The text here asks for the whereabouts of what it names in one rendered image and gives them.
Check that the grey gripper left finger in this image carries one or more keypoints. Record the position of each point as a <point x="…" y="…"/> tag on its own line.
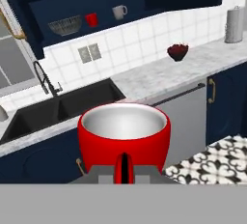
<point x="100" y="173"/>

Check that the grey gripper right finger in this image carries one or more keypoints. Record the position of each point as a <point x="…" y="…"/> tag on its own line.
<point x="148" y="173"/>

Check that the red mug with white inside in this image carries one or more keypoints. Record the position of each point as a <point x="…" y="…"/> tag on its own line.
<point x="123" y="147"/>

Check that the silver dishwasher door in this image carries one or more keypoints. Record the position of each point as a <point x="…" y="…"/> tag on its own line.
<point x="188" y="125"/>

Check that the navy sink cupboard door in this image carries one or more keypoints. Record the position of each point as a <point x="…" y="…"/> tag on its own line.
<point x="38" y="160"/>

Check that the black double sink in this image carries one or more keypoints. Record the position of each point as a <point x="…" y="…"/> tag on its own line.
<point x="80" y="100"/>

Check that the navy base cupboard door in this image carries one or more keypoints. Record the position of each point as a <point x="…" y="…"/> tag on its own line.
<point x="230" y="105"/>

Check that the black spring tap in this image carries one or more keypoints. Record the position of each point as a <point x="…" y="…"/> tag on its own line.
<point x="42" y="79"/>

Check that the dark red bowl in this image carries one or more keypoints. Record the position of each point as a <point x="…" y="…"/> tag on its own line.
<point x="177" y="52"/>

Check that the grey window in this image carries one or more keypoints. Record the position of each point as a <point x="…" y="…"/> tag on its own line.
<point x="14" y="63"/>

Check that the clear glass bowl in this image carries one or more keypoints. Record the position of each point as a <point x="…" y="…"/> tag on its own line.
<point x="66" y="25"/>

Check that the small red cup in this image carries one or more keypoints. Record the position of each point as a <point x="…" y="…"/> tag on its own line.
<point x="92" y="20"/>

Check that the white paper towel roll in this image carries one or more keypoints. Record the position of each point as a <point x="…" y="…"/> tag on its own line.
<point x="234" y="25"/>

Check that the grey wall socket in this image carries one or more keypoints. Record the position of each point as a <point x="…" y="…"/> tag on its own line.
<point x="89" y="53"/>

